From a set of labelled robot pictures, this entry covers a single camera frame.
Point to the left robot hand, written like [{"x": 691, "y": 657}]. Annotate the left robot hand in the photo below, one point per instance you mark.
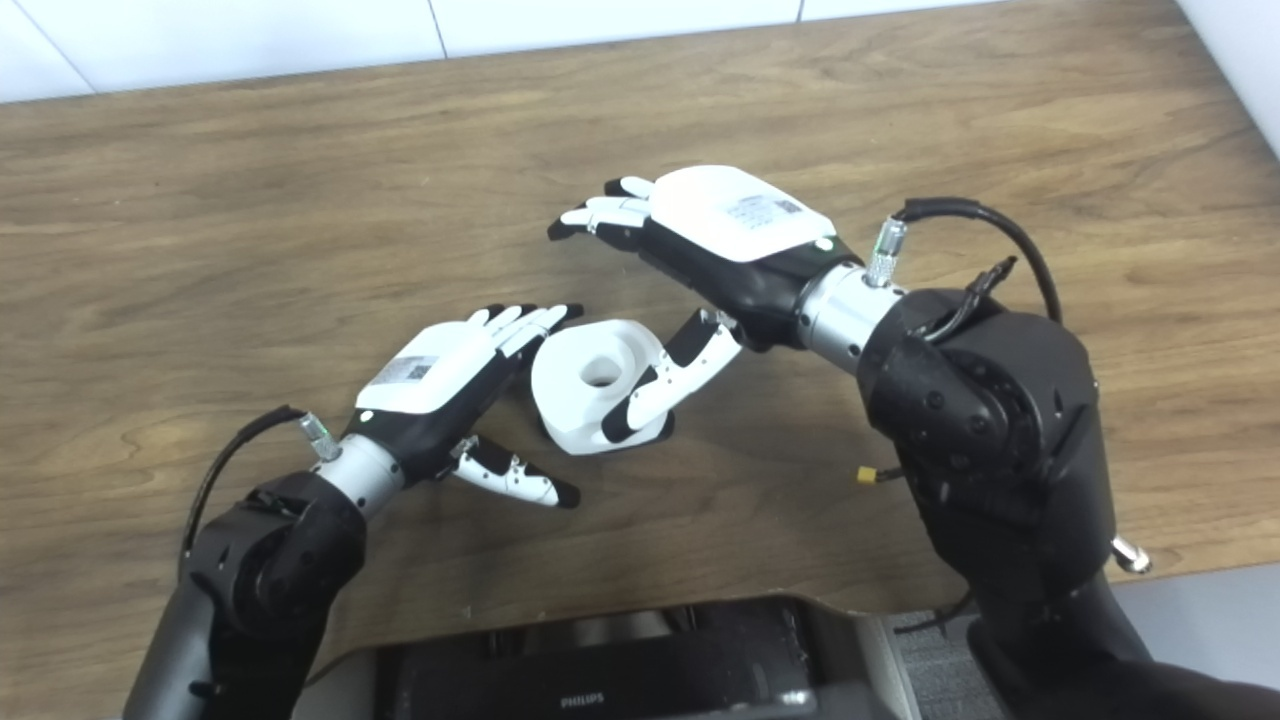
[{"x": 440, "y": 385}]

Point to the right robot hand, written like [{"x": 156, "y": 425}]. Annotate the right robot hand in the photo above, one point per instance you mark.
[{"x": 740, "y": 240}]

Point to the round white piece with hole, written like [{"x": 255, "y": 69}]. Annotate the round white piece with hole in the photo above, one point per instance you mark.
[{"x": 580, "y": 400}]

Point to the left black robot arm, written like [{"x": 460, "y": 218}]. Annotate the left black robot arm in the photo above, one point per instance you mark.
[{"x": 260, "y": 580}]

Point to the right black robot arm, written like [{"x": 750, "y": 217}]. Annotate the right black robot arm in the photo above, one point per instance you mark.
[{"x": 1010, "y": 430}]

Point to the black robot torso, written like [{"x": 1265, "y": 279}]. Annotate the black robot torso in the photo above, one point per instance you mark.
[{"x": 620, "y": 670}]

